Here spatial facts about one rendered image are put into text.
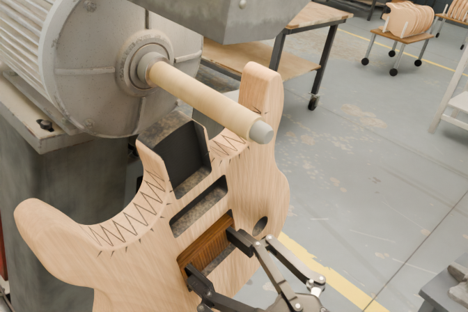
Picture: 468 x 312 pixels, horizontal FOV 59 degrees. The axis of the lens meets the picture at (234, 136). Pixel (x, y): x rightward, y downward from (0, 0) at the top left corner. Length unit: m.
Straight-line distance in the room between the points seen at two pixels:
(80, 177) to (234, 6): 0.64
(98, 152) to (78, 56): 0.33
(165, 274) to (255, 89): 0.26
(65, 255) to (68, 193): 0.45
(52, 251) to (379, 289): 1.96
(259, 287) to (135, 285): 1.51
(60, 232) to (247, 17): 0.24
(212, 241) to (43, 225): 0.26
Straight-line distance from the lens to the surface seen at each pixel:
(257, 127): 0.45
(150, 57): 0.57
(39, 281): 0.99
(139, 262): 0.49
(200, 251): 0.57
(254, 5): 0.27
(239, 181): 0.55
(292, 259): 0.56
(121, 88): 0.59
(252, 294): 1.96
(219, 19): 0.26
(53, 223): 0.39
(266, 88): 0.50
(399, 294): 2.28
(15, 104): 0.77
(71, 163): 0.82
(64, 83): 0.56
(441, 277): 1.31
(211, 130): 0.81
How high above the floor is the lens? 1.46
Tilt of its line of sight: 28 degrees down
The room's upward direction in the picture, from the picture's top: 12 degrees clockwise
